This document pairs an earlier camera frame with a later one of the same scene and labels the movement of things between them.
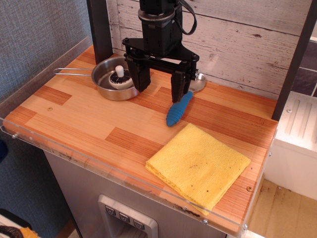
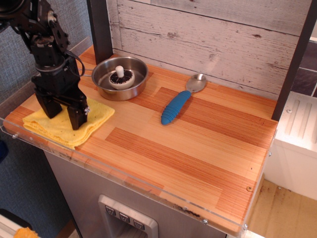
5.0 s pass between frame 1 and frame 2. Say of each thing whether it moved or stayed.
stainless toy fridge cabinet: stayed
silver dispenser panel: stayed
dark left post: stayed
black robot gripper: moved
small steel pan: stayed
